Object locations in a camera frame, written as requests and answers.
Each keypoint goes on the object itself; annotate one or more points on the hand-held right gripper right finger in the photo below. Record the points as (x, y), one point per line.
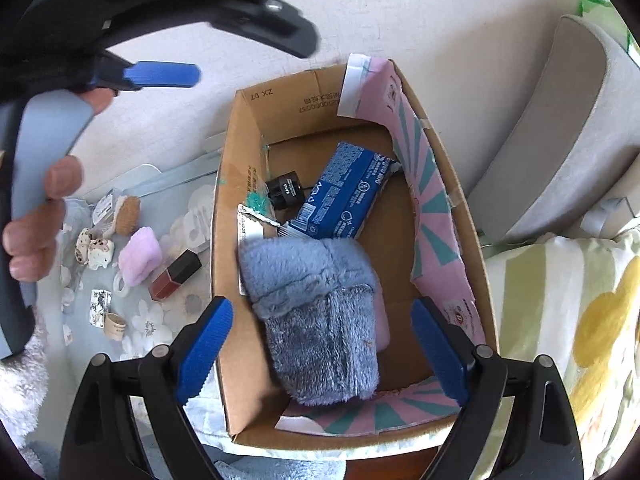
(440, 355)

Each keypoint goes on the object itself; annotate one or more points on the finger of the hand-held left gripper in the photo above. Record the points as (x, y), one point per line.
(280, 25)
(160, 75)

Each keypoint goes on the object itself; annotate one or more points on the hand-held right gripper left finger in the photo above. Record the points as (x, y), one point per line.
(205, 350)

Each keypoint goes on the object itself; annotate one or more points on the white sock with brown toe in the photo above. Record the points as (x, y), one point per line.
(127, 215)

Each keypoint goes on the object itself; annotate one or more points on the cardboard box with pink print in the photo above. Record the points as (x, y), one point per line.
(397, 230)

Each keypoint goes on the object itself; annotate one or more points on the white sock with cat print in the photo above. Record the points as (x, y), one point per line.
(97, 255)

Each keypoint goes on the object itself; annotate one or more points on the person's left hand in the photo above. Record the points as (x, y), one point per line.
(35, 230)

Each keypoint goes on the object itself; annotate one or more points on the pale blue floral blanket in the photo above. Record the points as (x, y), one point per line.
(150, 320)

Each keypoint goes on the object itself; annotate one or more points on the pale pink cloth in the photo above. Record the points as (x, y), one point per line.
(383, 320)

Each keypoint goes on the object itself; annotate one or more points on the red bottle with black cap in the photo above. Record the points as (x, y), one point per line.
(167, 282)

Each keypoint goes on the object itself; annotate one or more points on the white paper tag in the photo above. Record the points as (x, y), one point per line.
(102, 208)

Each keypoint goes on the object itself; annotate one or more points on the grey-blue fuzzy sock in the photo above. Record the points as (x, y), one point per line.
(315, 320)

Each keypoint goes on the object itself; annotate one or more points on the printed paper tag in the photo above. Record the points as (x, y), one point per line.
(100, 305)

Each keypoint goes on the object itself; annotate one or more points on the yellow floral pillow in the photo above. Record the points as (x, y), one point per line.
(550, 310)

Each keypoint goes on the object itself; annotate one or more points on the small black device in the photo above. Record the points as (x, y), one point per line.
(282, 190)

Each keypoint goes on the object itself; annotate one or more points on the blue carton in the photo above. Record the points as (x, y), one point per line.
(345, 190)

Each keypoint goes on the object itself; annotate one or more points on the white fuzzy cloth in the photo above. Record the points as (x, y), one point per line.
(22, 385)

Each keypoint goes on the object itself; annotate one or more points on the grey cushion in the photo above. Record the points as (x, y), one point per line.
(560, 135)

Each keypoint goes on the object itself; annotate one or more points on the green and white packet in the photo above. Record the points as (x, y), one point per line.
(592, 7)

